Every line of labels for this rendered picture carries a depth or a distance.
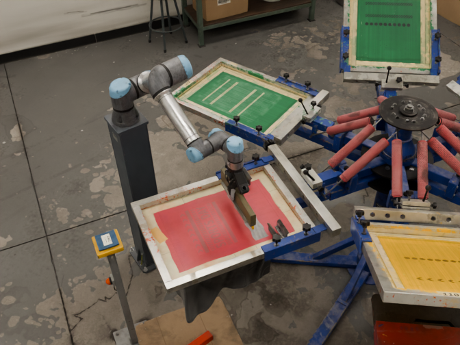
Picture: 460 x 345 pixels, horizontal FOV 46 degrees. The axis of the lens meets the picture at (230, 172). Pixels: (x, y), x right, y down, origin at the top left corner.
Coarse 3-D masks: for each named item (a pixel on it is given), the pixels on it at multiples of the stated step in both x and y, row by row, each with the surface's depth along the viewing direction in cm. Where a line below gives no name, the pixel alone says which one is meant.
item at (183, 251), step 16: (272, 208) 278; (240, 224) 270; (272, 224) 270; (288, 224) 270; (176, 240) 263; (240, 240) 263; (256, 240) 262; (176, 256) 256; (192, 256) 256; (208, 256) 256; (224, 256) 256
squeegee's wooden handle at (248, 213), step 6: (222, 168) 273; (222, 174) 272; (222, 180) 275; (240, 198) 257; (240, 204) 258; (246, 204) 254; (246, 210) 252; (252, 210) 251; (246, 216) 254; (252, 216) 249; (252, 222) 252
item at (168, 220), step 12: (252, 192) 286; (264, 192) 286; (192, 204) 281; (204, 204) 281; (228, 204) 280; (252, 204) 280; (264, 204) 280; (156, 216) 275; (168, 216) 275; (228, 216) 274; (168, 228) 269; (180, 228) 269
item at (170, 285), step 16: (272, 176) 290; (176, 192) 282; (192, 192) 287; (288, 192) 281; (144, 208) 279; (144, 224) 267; (160, 256) 252; (240, 256) 251; (256, 256) 251; (160, 272) 245; (192, 272) 245; (208, 272) 245; (224, 272) 249; (176, 288) 241
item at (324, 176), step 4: (320, 172) 284; (324, 172) 284; (328, 172) 284; (332, 172) 284; (320, 176) 282; (324, 176) 282; (328, 176) 282; (332, 176) 282; (336, 176) 282; (324, 180) 280; (328, 180) 281; (332, 180) 282; (336, 180) 284; (308, 184) 278; (328, 184) 283; (316, 188) 281
